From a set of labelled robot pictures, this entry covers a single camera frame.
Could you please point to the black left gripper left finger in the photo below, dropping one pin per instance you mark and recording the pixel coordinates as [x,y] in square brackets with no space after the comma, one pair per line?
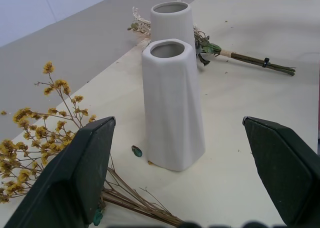
[72,178]

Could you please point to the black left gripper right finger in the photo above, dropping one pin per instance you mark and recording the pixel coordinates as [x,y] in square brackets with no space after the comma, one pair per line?
[287,173]

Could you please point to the white round ceramic vase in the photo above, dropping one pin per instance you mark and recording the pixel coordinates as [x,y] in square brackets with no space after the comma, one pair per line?
[172,23]

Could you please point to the tall white twisted ceramic vase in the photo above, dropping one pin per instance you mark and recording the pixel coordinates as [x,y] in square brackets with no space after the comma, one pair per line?
[172,108]

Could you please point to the yellow dried flower bunch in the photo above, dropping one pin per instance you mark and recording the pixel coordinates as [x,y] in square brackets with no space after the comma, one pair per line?
[47,143]

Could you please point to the small green fallen leaf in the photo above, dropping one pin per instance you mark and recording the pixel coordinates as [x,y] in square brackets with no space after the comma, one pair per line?
[137,151]

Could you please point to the white and green flower bouquet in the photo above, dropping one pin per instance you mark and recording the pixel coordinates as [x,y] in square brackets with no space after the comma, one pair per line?
[212,48]

